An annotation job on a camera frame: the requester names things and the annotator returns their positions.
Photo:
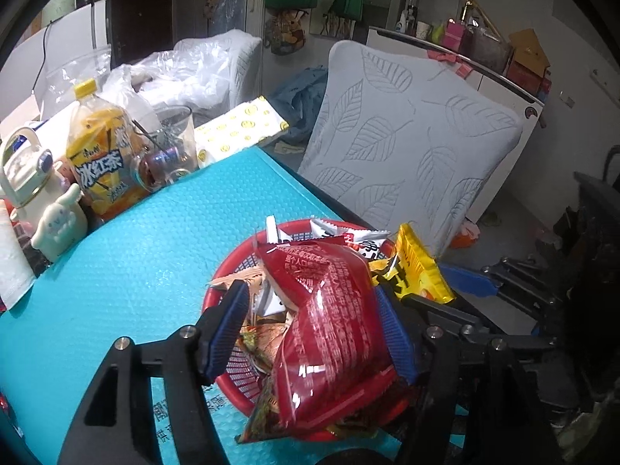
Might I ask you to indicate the iced tea bottle yellow cap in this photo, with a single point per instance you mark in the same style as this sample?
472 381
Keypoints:
100 148

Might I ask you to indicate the seaweed roll snack packet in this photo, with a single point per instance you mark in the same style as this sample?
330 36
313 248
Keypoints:
264 304

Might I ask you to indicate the clear glass mug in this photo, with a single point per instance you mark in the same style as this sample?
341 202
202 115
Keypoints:
164 147

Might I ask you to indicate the pale green cartoon water bottle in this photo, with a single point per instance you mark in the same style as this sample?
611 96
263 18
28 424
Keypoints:
41 197

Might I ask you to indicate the grey leaf pattern cushion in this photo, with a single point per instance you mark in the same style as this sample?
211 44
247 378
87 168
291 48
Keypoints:
404 140

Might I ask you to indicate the teal bubble mailer mat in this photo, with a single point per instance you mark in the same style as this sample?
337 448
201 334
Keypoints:
142 275

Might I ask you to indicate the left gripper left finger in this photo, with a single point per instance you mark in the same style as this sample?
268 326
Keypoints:
115 420

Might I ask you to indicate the yellow red snack bag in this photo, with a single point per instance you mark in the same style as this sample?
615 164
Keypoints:
411 270

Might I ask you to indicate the smiley face yellow paper pad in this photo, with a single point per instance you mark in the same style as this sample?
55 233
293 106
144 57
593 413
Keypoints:
250 123

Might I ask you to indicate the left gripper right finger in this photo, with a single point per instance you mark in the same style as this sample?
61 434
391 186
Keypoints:
478 403

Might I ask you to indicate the white mini fridge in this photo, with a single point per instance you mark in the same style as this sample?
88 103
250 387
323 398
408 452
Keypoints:
72 36

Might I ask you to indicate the brown date snack bag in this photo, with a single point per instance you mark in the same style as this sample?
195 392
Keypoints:
260 344

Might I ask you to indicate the white peanut snack packet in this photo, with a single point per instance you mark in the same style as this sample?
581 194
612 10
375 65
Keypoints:
365 242

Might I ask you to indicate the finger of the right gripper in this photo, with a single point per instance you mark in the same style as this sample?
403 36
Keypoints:
467 281
451 320

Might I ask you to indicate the dark red snack bag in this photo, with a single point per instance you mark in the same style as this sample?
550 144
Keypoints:
333 359

